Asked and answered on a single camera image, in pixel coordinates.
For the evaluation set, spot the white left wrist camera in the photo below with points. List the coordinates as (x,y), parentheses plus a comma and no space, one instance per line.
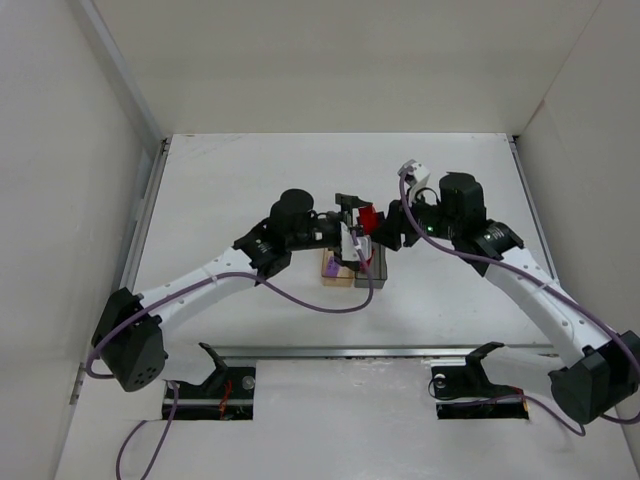
(353,249)

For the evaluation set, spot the aluminium rail right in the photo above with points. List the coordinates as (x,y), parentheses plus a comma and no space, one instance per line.
(544,249)

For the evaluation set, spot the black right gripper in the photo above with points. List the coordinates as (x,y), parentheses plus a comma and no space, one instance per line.
(396,226)

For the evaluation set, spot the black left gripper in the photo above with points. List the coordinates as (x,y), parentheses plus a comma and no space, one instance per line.
(343,220)

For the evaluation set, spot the purple lego brick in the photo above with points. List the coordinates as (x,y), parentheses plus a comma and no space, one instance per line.
(332,269)

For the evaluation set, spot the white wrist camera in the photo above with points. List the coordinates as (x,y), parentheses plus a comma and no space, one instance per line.
(416,177)
(353,249)

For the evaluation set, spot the aluminium rail front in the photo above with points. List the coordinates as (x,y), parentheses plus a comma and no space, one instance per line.
(327,352)

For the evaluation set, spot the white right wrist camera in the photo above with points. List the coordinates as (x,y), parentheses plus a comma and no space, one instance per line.
(416,177)

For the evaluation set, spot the aluminium rail left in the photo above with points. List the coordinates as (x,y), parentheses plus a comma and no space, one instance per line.
(145,195)

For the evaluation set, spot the wooden tray container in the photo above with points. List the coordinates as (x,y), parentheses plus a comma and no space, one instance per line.
(345,278)

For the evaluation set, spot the red lego brick assembly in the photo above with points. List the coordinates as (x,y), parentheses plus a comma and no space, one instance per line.
(368,219)

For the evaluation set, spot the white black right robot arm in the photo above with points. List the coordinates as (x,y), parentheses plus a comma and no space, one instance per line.
(595,367)

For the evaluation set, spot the aluminium rail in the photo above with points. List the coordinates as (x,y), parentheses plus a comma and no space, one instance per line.
(544,249)
(327,352)
(145,195)

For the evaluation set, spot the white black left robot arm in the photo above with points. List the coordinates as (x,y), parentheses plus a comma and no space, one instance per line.
(132,337)

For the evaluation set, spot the grey plastic container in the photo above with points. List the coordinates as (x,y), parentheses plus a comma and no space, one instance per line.
(377,269)

